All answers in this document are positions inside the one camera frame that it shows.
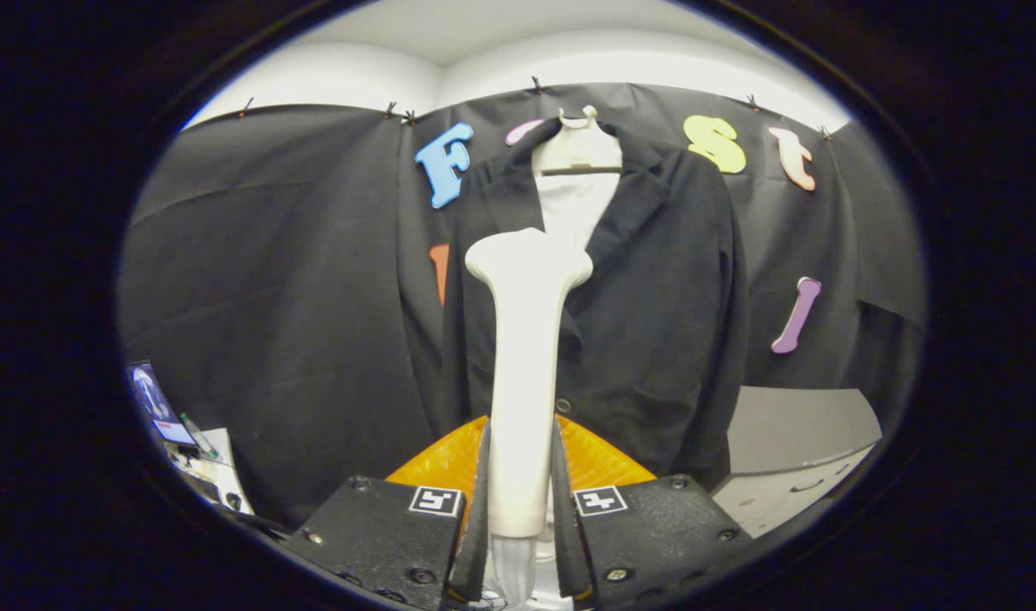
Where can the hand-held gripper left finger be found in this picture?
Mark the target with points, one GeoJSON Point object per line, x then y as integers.
{"type": "Point", "coordinates": [475, 552]}

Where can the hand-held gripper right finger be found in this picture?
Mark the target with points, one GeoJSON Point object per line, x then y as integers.
{"type": "Point", "coordinates": [568, 552]}

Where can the white garment steamer head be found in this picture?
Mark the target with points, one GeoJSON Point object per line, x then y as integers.
{"type": "Point", "coordinates": [526, 382]}

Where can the black suit jacket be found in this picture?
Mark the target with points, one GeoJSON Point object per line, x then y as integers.
{"type": "Point", "coordinates": [653, 322]}

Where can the white shirt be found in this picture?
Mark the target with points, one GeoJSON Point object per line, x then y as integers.
{"type": "Point", "coordinates": [577, 212]}

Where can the white clothes hanger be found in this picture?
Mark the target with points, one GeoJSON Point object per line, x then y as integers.
{"type": "Point", "coordinates": [577, 153]}

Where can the grey cabinet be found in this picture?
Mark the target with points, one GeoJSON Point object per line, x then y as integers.
{"type": "Point", "coordinates": [789, 433]}

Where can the black backdrop cloth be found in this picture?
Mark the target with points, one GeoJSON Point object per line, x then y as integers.
{"type": "Point", "coordinates": [271, 297]}

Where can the laptop screen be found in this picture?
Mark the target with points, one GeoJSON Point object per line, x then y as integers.
{"type": "Point", "coordinates": [157, 407]}

